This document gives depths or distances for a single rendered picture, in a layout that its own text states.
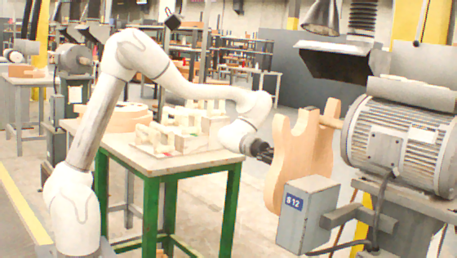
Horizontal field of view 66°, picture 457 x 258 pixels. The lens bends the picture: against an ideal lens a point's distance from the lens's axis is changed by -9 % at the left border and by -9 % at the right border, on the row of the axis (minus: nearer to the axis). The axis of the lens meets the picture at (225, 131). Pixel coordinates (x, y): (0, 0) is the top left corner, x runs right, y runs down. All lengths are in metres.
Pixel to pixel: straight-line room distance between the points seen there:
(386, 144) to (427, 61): 0.33
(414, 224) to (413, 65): 0.51
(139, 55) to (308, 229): 0.76
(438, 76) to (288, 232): 0.67
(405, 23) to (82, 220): 1.84
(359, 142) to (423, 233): 0.33
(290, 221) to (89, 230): 0.65
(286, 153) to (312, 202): 0.25
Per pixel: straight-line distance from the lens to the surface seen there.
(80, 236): 1.34
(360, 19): 1.41
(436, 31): 2.18
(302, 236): 1.11
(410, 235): 1.23
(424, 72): 1.33
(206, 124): 1.98
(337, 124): 1.38
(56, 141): 3.46
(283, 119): 1.21
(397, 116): 1.20
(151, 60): 1.31
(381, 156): 1.17
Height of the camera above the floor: 1.48
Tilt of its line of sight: 13 degrees down
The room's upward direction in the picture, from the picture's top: 6 degrees clockwise
